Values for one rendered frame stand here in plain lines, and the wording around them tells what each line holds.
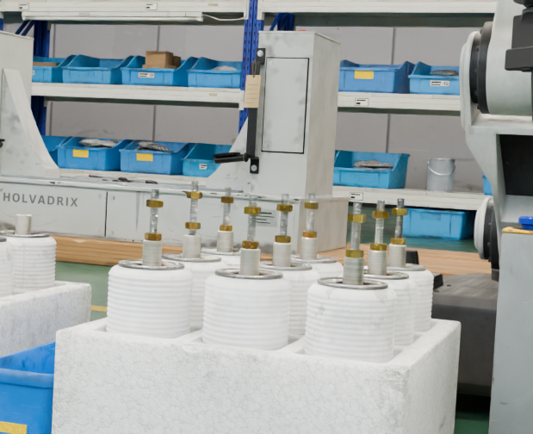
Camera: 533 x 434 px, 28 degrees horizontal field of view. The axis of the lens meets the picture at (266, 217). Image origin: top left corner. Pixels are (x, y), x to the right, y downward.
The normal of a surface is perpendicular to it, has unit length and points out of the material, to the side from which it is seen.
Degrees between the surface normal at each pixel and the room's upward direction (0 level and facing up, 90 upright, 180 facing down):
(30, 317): 90
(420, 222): 93
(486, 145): 122
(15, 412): 92
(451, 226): 93
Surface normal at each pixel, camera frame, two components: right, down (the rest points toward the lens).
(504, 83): -0.36, 0.39
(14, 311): 0.95, 0.07
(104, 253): -0.36, 0.03
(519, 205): -0.25, -0.59
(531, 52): -0.91, -0.03
